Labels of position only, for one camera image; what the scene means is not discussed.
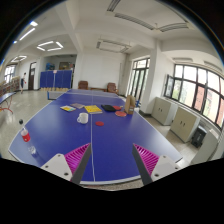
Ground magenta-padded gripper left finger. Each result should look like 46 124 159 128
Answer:
40 142 93 186

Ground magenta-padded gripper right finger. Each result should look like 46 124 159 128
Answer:
131 143 183 186

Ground clear red-labelled drink bottle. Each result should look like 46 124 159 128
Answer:
18 118 38 157

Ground black bin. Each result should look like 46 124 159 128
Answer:
190 125 208 149

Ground white two-door cabinet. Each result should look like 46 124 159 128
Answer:
151 96 174 126
169 106 202 144

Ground white mug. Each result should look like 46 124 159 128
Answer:
76 112 90 125

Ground small yellow and blue book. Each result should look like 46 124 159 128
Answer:
59 105 77 113

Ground grey book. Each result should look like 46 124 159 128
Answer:
70 102 86 110

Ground brown cardboard box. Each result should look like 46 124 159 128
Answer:
124 94 137 116

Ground black pouch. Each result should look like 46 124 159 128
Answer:
100 104 117 113

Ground black-framed large window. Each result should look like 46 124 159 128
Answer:
163 63 224 130

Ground brown armchair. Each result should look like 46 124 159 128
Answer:
106 82 119 94
77 80 90 91

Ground blue red-legged table tennis table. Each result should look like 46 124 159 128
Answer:
0 91 17 114

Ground blue folded partition panels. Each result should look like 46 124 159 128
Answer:
39 69 74 90

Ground person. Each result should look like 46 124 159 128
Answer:
19 72 27 94

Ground black-framed glass doors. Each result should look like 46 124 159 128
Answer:
128 57 151 102

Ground dark brown door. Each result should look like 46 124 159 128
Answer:
27 61 37 91

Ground wooden shelf unit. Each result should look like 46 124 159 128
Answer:
0 75 21 98

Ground small black-framed window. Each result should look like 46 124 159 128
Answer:
3 64 16 84

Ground ceiling lights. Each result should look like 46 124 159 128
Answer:
11 20 65 64

